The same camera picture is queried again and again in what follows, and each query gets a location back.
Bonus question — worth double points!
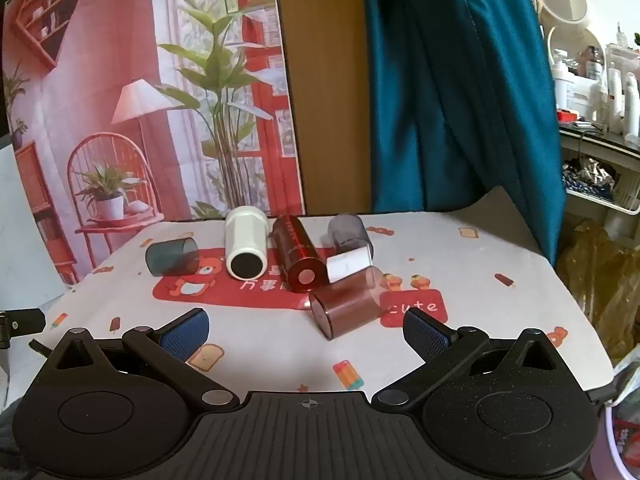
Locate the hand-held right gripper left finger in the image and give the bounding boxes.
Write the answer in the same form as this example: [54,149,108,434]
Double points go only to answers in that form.
[45,308,241,408]

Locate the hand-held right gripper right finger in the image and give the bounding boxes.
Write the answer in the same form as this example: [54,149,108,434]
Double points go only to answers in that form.
[371,307,571,408]

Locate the blue-grey transparent cup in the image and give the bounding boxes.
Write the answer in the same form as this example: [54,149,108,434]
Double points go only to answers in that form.
[145,239,199,277]

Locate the brown transparent cup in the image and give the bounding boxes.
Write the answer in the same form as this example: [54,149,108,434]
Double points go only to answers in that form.
[308,266,383,342]

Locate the small white square cup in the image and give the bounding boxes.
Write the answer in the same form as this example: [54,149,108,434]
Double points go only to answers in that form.
[326,247,375,283]

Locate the grey transparent cup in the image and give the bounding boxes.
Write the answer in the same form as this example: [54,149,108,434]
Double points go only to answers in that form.
[327,213,375,256]

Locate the red metallic cup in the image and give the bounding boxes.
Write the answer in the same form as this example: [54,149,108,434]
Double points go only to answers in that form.
[271,214,321,293]

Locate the printed white tablecloth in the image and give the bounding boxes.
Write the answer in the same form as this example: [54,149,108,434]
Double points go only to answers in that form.
[7,212,615,403]

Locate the yellow plastic bag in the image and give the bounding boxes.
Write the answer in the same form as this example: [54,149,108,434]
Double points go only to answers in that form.
[555,217,640,361]

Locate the pink plastic bucket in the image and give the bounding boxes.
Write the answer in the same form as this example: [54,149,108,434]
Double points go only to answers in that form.
[595,400,640,480]

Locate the wooden board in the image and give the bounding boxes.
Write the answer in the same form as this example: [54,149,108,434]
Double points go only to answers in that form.
[272,0,373,217]

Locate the teal curtain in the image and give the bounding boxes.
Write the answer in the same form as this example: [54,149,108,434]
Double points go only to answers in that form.
[359,0,567,268]

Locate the white shelf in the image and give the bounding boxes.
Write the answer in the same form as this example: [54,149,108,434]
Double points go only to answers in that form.
[557,124,640,162]

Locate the row of white cosmetic bottles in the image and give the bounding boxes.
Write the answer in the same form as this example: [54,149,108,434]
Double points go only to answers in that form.
[550,22,640,137]

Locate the black metal bracket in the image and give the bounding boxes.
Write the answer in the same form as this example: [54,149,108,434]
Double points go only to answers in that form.
[0,308,47,337]

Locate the white wire basket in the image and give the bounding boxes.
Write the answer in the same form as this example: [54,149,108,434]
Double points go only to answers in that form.
[562,157,640,213]

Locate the wall poster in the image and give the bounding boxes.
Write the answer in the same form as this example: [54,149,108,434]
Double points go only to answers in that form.
[2,0,307,286]

